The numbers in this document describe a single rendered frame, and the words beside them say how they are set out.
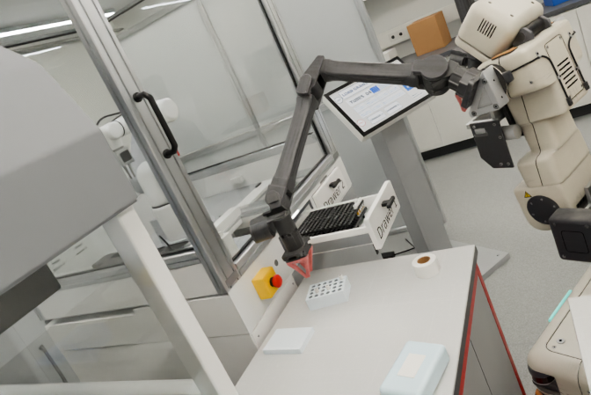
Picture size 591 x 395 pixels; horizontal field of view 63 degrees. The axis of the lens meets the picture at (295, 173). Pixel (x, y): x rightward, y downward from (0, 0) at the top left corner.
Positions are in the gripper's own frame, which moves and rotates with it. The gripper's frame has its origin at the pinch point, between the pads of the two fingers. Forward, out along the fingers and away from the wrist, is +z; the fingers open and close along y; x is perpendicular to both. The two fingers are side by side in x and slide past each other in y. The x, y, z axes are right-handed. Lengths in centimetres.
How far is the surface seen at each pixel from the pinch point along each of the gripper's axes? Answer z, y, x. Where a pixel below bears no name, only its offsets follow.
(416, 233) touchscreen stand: 58, -124, 7
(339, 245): 2.0, -16.3, 6.4
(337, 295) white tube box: 8.3, 2.5, 6.5
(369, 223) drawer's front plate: -4.0, -12.8, 19.8
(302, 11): -76, -189, -19
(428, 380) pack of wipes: 8, 41, 35
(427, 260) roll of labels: 9.1, -5.6, 33.3
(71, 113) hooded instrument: -67, 53, 1
